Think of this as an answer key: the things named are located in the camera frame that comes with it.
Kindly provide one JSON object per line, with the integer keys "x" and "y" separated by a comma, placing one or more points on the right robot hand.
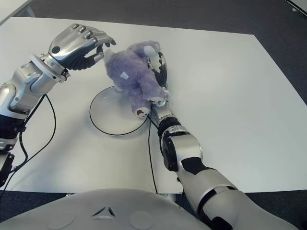
{"x": 161, "y": 74}

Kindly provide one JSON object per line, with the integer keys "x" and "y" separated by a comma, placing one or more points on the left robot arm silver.
{"x": 21, "y": 91}

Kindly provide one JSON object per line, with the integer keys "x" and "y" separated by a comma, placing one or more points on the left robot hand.
{"x": 69, "y": 48}

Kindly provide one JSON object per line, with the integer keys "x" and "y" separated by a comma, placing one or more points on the white side table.
{"x": 14, "y": 8}

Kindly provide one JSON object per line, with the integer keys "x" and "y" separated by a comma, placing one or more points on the white plate black rim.
{"x": 110, "y": 115}

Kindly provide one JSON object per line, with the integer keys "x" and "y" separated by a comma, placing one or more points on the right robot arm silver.
{"x": 192, "y": 148}

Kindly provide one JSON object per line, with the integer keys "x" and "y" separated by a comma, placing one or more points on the grey robot torso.
{"x": 103, "y": 210}

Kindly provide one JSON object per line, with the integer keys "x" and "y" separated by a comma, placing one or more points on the purple plush doll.
{"x": 134, "y": 74}

